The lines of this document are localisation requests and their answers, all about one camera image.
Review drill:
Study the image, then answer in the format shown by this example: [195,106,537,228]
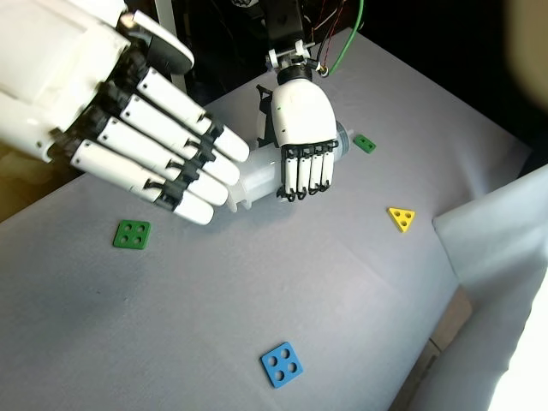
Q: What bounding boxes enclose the red and black wire bundle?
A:
[310,0,351,78]

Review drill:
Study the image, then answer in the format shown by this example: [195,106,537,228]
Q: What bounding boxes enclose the green cable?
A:
[325,0,366,76]

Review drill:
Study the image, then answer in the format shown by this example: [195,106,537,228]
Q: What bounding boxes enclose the yellow triangle three-hole block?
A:
[387,206,417,234]

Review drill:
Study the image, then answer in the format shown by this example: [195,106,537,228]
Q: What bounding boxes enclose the grey table cloth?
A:
[0,32,534,411]

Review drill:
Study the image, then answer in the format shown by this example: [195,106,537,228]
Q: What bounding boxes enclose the large translucent plastic syringe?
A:
[225,121,356,213]

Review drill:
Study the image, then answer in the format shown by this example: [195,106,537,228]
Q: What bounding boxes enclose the white upright frame post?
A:
[153,0,190,104]

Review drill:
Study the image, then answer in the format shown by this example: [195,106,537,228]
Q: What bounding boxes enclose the green square four-hole block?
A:
[111,219,152,250]

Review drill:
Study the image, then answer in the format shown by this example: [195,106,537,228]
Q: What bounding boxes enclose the small green two-hole block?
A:
[352,134,378,154]

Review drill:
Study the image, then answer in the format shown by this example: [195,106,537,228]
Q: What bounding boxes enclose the blue square four-hole block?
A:
[259,342,306,390]

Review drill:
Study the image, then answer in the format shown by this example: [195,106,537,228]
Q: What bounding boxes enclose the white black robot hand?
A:
[0,0,251,226]
[255,79,339,203]

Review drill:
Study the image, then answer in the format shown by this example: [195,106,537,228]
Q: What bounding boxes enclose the white hanging sheet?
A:
[432,164,548,411]

